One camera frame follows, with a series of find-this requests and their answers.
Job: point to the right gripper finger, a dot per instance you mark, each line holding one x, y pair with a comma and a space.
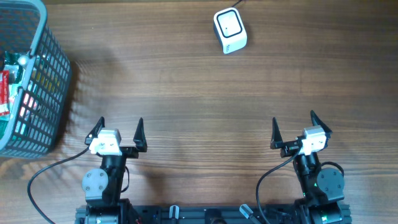
276, 139
316, 121

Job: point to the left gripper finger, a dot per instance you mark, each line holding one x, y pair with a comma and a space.
95, 131
139, 137

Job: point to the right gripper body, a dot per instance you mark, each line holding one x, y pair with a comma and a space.
290, 148

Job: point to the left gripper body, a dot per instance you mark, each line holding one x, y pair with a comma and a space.
129, 152

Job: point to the green 3M product package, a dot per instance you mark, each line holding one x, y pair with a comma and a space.
16, 74

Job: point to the yellow liquid bottle silver cap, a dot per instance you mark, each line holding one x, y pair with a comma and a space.
23, 60

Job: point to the red Kleenex tissue pack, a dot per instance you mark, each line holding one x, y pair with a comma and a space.
5, 93

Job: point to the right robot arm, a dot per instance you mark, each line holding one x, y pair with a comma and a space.
322, 184

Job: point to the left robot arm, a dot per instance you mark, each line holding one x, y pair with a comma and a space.
103, 186

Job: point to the white barcode scanner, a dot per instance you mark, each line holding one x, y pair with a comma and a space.
229, 29

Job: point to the grey plastic mesh basket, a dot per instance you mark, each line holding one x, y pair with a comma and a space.
37, 111

